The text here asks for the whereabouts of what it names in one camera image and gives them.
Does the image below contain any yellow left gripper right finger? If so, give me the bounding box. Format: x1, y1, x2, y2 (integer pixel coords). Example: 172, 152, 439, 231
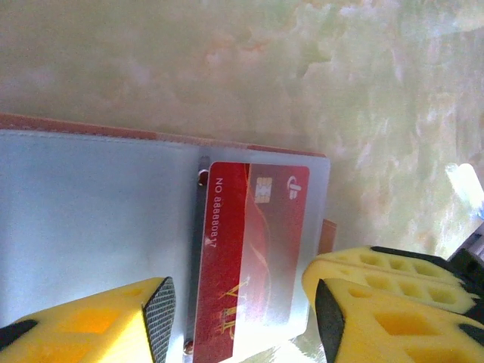
315, 278, 484, 363

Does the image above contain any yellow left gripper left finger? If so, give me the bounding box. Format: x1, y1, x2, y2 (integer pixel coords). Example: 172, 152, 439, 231
0, 276, 178, 363

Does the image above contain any red credit card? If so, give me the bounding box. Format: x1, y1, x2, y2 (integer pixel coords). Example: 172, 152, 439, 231
194, 160, 311, 360

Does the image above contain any clear pen with blue cap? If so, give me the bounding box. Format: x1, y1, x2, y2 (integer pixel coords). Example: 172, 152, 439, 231
445, 162, 484, 219

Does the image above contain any long aluminium frame rail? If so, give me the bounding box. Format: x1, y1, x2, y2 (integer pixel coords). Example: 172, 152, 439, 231
459, 229, 484, 262

